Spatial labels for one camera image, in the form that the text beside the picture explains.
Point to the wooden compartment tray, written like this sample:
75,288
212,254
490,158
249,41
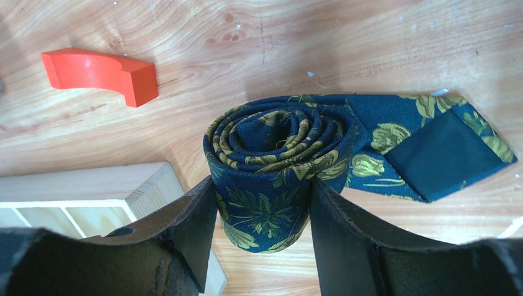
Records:
94,202

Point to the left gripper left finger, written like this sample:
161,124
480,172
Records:
164,253

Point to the red plastic clip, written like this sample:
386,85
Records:
72,68

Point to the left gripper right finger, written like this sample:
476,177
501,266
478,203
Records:
358,253

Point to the navy yellow floral tie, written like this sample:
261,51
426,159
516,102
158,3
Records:
263,156

